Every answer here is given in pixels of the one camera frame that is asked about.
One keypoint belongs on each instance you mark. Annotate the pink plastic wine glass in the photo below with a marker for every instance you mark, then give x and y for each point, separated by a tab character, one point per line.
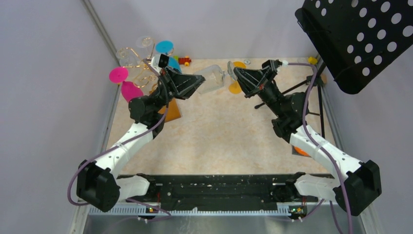
128	90

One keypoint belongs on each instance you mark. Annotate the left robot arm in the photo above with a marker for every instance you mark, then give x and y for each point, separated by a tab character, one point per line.
97	181

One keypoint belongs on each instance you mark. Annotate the wooden rack base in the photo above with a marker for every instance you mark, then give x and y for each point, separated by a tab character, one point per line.
173	112

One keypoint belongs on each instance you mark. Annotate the yellow clamp knob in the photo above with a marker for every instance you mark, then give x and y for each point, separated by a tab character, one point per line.
312	60

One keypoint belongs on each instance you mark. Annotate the gold wire wine glass rack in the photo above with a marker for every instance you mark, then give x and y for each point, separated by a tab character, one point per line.
142	75

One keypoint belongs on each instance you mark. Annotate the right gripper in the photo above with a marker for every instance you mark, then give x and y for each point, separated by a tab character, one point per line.
253	82

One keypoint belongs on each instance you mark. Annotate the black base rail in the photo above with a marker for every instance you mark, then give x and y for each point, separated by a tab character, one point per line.
220	193

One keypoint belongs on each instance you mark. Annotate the black perforated music stand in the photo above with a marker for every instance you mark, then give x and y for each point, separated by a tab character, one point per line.
357	41

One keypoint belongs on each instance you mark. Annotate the clear wine glass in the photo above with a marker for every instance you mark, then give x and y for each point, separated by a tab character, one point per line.
145	46
126	57
214	78

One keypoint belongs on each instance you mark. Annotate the colourful toy train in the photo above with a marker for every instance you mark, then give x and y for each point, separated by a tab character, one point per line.
185	61

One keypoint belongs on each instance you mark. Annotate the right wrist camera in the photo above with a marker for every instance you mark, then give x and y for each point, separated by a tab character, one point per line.
279	63

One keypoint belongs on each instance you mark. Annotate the yellow plastic wine glass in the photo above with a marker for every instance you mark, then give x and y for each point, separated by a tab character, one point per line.
234	87

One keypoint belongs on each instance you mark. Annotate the blue plastic wine glass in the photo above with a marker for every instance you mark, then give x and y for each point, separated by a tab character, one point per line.
166	47

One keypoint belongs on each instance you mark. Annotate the clear wine glass back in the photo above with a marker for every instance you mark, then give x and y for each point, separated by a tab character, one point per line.
145	46

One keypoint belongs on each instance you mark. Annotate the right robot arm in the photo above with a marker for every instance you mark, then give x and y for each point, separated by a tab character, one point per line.
354	185

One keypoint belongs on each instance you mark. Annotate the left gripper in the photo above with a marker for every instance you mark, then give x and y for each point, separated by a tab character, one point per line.
177	84

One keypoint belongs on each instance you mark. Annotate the orange tape dispenser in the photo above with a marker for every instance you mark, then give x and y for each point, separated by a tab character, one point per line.
300	152

